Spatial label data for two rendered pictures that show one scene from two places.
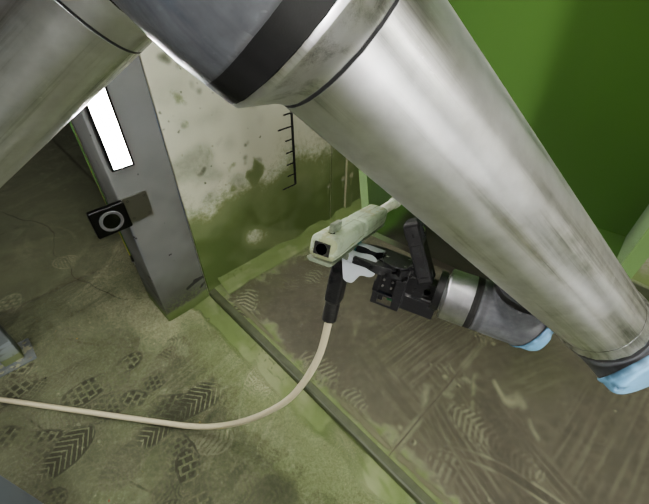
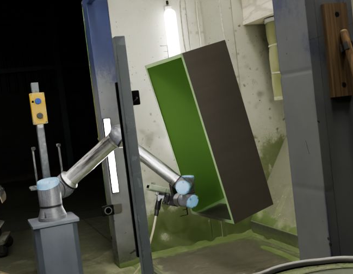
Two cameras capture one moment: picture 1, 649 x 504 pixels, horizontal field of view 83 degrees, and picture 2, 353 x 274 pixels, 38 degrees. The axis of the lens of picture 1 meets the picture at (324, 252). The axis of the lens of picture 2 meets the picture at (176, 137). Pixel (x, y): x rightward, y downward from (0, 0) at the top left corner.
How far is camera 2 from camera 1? 3.23 m
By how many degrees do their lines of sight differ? 43
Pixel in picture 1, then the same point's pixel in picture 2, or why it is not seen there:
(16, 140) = (103, 156)
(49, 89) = (107, 150)
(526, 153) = (141, 150)
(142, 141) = (123, 185)
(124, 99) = (120, 172)
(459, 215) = not seen: hidden behind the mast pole
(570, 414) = not seen: outside the picture
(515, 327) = (184, 199)
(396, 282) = (166, 197)
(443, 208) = not seen: hidden behind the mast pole
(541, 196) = (144, 154)
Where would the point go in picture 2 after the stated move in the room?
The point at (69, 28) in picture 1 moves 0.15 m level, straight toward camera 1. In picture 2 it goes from (110, 144) to (111, 146)
